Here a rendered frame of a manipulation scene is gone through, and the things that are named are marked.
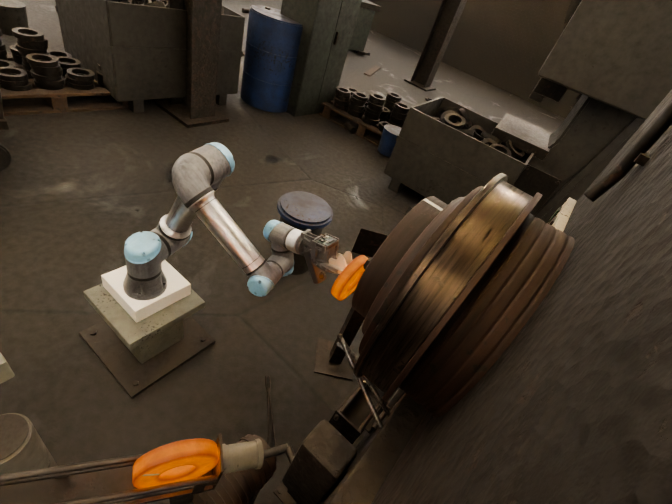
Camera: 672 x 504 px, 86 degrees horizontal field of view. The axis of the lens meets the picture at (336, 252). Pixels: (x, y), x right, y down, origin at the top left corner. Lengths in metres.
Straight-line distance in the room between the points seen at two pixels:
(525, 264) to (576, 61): 2.68
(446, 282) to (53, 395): 1.59
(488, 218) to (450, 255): 0.08
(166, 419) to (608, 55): 3.24
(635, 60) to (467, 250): 2.75
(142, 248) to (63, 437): 0.74
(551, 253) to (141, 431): 1.51
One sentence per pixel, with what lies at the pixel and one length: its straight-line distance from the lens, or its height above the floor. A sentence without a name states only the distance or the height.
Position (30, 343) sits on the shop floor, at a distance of 1.98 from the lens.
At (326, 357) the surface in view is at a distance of 1.89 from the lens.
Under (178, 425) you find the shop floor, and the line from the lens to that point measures 1.68.
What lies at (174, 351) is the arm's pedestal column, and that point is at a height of 0.02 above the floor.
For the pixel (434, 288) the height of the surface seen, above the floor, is 1.24.
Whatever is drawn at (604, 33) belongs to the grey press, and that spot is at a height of 1.60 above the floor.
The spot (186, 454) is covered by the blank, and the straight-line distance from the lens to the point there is 0.81.
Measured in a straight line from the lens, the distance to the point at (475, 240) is 0.53.
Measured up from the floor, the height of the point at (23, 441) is 0.52.
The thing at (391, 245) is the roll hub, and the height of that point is 1.21.
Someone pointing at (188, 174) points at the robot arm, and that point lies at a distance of 1.13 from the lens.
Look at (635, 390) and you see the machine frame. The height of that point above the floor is 1.44.
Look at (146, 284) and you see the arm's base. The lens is 1.51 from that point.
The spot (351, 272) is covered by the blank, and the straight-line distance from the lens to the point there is 1.01.
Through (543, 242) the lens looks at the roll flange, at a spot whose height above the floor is 1.31.
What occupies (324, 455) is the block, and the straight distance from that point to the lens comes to 0.82.
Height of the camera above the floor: 1.55
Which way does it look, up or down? 39 degrees down
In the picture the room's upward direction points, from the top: 21 degrees clockwise
